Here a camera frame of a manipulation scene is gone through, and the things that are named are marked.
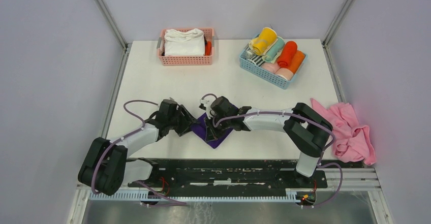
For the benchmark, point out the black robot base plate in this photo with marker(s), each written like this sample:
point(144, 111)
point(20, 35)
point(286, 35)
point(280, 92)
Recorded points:
point(229, 177)

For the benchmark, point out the purple cloth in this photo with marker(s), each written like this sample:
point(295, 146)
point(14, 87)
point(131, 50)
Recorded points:
point(211, 135)

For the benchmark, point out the orange towel in pink basket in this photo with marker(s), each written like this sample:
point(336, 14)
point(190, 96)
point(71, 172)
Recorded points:
point(208, 48)

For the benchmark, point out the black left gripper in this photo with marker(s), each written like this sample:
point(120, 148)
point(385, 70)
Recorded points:
point(187, 120)

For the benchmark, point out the pink perforated plastic basket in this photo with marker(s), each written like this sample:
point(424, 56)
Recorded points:
point(186, 60)

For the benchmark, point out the blue perforated plastic basket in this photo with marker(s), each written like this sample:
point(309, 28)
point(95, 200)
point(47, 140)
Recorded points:
point(264, 74)

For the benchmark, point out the grey white rolled towel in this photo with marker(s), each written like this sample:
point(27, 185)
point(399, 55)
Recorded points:
point(248, 54)

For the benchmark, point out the crumpled pink cloth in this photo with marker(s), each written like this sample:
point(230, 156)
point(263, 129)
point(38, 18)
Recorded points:
point(352, 139)

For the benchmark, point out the teal rolled towel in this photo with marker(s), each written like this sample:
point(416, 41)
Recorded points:
point(273, 51)

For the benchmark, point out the yellow rolled towel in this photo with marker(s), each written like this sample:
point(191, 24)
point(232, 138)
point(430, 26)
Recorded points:
point(251, 43)

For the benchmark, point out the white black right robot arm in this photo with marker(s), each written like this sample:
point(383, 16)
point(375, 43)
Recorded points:
point(307, 129)

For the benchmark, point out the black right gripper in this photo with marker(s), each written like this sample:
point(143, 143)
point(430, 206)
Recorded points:
point(212, 133)

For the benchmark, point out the orange and peach rolled towel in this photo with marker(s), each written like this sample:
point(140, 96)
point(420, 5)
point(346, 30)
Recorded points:
point(288, 70)

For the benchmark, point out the pink rolled towel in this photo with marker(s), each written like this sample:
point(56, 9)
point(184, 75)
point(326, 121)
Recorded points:
point(271, 67)

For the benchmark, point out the red-orange rolled towel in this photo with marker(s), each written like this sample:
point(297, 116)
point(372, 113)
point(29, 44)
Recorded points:
point(287, 54)

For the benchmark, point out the folded white towel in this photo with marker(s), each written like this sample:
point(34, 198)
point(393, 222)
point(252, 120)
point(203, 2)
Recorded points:
point(184, 43)

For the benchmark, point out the white slotted cable duct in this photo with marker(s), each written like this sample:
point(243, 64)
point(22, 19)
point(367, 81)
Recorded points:
point(143, 195)

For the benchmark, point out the yellow towel with grey pattern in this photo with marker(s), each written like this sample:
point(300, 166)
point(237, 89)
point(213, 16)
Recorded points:
point(266, 38)

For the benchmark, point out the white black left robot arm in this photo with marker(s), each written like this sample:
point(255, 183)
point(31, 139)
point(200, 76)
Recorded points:
point(104, 165)

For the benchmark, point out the green white striped rolled towel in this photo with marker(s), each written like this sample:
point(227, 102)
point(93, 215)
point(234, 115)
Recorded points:
point(256, 59)

